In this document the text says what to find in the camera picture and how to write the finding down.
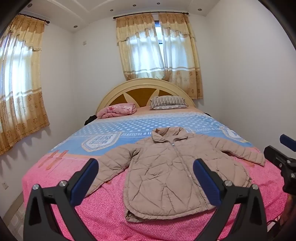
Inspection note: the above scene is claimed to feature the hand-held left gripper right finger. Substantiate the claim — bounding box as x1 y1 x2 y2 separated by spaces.
193 158 267 241

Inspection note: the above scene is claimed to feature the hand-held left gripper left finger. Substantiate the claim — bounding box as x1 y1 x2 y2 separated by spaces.
23 158 99 241

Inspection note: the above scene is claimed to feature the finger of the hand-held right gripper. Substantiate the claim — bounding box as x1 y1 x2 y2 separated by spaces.
264 145 296 193
280 134 296 151

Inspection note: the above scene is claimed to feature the beige quilted puffer jacket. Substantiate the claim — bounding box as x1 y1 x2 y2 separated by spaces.
80 127 266 223

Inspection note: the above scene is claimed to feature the person's right forearm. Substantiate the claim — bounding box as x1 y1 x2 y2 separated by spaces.
281 193 296 234

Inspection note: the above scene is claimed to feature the printed blue pink bedsheet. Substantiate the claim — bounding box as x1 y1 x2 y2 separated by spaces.
22 105 289 241

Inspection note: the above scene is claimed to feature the black bag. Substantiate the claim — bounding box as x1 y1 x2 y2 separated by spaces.
84 114 99 126

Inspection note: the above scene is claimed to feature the folded pink floral blanket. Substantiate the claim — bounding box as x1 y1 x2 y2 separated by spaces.
97 103 137 119

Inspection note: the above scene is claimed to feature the grey patterned pillow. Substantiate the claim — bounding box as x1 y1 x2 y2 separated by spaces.
153 105 187 110

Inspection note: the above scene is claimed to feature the striped pillow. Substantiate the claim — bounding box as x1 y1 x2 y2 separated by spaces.
149 95 189 109

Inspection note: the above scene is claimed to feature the cream wooden headboard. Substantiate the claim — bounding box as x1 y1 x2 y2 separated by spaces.
96 78 196 113

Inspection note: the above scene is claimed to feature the beige floral curtain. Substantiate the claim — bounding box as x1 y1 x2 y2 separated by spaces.
116 13 167 81
158 12 204 100
0 14 50 156

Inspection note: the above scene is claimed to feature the window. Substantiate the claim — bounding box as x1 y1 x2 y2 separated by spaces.
154 20 164 45

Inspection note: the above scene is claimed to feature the dark curtain rod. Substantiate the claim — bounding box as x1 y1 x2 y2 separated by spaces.
113 11 189 19
18 13 50 24

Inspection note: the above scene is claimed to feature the dark cable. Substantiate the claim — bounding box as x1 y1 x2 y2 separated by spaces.
266 217 282 227

